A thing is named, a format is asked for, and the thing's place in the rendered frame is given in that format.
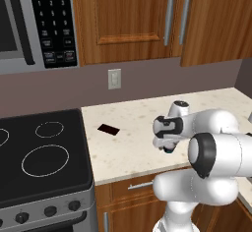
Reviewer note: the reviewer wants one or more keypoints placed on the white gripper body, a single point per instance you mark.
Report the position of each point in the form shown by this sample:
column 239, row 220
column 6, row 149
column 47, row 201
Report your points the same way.
column 165, row 142

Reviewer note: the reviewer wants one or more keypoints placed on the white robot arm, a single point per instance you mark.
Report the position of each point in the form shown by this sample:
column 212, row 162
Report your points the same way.
column 213, row 150

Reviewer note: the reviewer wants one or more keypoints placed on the small teal container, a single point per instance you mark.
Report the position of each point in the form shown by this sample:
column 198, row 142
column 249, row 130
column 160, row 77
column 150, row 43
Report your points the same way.
column 169, row 150

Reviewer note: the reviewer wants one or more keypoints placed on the flat black rectangular bar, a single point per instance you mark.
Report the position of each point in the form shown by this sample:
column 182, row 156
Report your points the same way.
column 108, row 129

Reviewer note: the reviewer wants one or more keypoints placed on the wooden drawer front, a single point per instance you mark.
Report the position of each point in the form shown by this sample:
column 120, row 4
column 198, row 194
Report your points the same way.
column 114, row 190

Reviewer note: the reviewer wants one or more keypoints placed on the wooden base cabinet door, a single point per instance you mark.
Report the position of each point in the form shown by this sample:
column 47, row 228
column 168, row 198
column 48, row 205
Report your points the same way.
column 131, row 218

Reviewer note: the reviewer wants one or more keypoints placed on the wooden corner base cabinet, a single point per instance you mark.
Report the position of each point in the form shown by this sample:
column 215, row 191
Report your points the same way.
column 226, row 218

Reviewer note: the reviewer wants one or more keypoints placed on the black stove knob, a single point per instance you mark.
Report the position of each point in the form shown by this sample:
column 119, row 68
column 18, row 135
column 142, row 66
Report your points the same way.
column 74, row 205
column 50, row 211
column 22, row 218
column 1, row 223

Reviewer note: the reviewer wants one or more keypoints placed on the black glass hob stove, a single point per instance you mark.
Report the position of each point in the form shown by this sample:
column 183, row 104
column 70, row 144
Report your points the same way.
column 42, row 163

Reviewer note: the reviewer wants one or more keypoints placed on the silver microwave oven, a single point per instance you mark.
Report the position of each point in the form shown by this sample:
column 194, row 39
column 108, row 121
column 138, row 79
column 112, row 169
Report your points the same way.
column 19, row 23

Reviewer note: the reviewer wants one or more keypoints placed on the beige wall switch plate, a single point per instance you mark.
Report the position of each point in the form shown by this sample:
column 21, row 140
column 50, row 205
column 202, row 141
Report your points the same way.
column 114, row 79

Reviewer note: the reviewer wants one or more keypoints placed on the wooden wall cabinet door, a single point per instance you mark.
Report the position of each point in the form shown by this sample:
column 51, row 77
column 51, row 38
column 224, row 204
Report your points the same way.
column 124, row 16
column 220, row 19

